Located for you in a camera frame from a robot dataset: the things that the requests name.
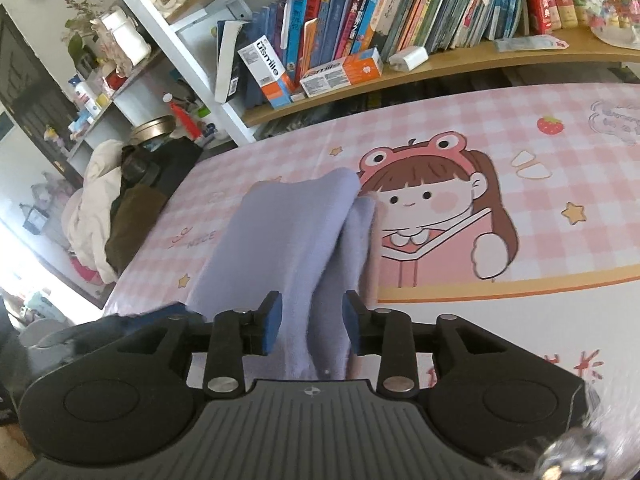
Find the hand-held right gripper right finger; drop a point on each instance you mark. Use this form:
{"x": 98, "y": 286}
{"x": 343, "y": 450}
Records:
{"x": 352, "y": 320}

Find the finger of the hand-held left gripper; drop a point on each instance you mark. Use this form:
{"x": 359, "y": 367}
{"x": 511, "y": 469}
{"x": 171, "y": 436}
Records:
{"x": 140, "y": 317}

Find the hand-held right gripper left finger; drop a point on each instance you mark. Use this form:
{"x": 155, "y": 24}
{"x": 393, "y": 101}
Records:
{"x": 272, "y": 320}

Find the purple and pink sweater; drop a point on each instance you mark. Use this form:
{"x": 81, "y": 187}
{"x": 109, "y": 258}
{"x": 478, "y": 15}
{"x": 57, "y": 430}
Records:
{"x": 290, "y": 240}

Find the olive cloth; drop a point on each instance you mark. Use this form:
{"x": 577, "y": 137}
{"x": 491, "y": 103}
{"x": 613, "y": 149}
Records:
{"x": 132, "y": 230}

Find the white cloth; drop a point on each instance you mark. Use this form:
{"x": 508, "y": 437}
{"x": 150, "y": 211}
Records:
{"x": 87, "y": 220}

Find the brass bowl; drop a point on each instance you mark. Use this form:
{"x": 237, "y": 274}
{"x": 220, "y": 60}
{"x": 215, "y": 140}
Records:
{"x": 152, "y": 129}

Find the red bottle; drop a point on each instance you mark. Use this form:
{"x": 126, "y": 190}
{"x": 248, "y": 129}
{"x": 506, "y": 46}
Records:
{"x": 184, "y": 120}

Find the white green small bottle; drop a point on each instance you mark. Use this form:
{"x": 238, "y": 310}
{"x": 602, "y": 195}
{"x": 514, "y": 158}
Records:
{"x": 210, "y": 127}

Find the white side shelf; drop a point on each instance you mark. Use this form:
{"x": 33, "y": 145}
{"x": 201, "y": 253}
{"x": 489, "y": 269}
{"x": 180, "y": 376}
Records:
{"x": 120, "y": 105}

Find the dark wooden door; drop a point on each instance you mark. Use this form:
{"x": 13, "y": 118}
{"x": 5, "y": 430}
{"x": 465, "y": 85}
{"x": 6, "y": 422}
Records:
{"x": 35, "y": 100}

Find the orange white long box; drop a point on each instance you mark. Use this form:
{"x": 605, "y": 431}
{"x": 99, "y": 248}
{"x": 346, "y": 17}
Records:
{"x": 345, "y": 72}

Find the white blue orange box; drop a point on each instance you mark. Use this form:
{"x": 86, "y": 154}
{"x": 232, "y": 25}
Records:
{"x": 265, "y": 67}

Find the pink checked printed table mat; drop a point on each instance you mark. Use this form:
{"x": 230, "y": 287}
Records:
{"x": 550, "y": 160}

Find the white charger plug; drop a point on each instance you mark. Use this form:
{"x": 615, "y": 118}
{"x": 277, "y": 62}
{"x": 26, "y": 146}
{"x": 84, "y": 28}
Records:
{"x": 409, "y": 57}

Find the white vase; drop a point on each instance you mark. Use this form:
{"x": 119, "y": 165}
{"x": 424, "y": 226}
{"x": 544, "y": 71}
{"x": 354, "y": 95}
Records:
{"x": 127, "y": 35}

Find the dried flowers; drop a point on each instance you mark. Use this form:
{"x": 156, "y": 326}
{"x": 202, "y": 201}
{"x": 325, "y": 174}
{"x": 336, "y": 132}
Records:
{"x": 85, "y": 35}

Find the row of colourful books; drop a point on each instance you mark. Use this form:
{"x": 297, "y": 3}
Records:
{"x": 400, "y": 5}

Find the light blue flat packet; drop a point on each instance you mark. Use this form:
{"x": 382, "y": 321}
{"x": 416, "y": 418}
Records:
{"x": 530, "y": 44}

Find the colourful flower ornament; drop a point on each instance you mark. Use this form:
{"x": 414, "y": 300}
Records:
{"x": 617, "y": 5}

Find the white frame wooden bookshelf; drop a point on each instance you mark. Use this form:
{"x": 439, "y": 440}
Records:
{"x": 450, "y": 62}

